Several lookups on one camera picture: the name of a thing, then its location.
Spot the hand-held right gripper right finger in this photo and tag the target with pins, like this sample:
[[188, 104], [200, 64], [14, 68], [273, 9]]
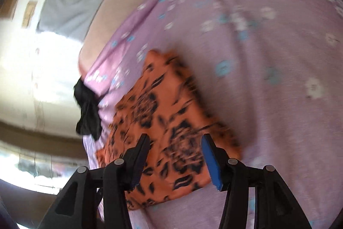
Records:
[[211, 162]]

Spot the beige pink bolster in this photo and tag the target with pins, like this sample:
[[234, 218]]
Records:
[[128, 3]]

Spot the wooden stained glass door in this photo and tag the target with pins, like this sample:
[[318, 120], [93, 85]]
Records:
[[40, 137]]

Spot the beige light switch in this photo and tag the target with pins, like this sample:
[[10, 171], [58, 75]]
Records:
[[29, 14]]

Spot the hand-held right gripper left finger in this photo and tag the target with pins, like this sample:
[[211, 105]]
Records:
[[139, 156]]

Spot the orange black floral garment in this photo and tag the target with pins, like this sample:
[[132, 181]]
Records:
[[166, 116]]

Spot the purple floral bedsheet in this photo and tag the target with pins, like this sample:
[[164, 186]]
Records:
[[268, 57]]

